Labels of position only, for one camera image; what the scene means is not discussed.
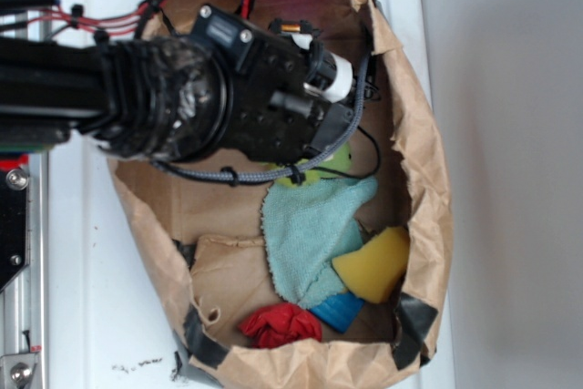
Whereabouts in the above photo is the brown paper bag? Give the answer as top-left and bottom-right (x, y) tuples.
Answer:
(109, 0), (453, 388)

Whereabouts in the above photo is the red crumpled cloth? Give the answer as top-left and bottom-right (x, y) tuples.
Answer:
(238, 302), (322, 349)

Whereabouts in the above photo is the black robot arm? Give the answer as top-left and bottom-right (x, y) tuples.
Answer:
(1, 5), (357, 164)

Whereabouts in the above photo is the blue plastic block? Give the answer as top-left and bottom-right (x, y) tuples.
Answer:
(310, 292), (364, 333)

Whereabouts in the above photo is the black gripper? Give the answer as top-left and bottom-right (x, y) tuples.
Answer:
(189, 5), (356, 164)

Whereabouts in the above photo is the aluminium frame rail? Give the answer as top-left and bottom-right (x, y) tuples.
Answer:
(1, 153), (48, 388)

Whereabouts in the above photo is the yellow sponge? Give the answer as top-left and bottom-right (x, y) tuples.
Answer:
(332, 227), (410, 304)

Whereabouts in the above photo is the green plush toy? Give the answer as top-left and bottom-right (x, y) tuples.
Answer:
(275, 143), (352, 188)

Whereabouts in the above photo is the teal microfiber cloth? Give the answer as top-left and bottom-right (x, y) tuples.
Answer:
(261, 177), (378, 309)

